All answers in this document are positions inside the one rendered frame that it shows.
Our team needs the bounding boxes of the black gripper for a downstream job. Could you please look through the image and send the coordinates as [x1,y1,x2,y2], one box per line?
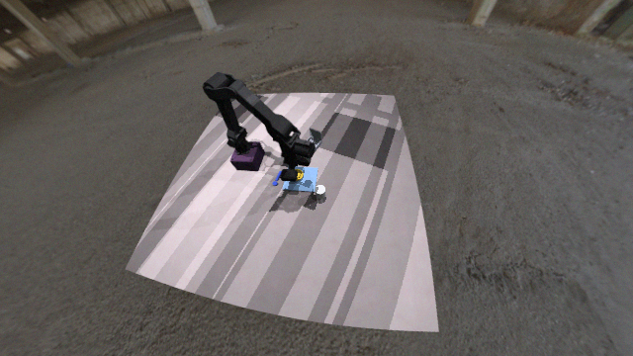
[280,152,298,182]

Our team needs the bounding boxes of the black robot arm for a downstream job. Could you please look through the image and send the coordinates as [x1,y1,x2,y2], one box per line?
[203,72,316,167]

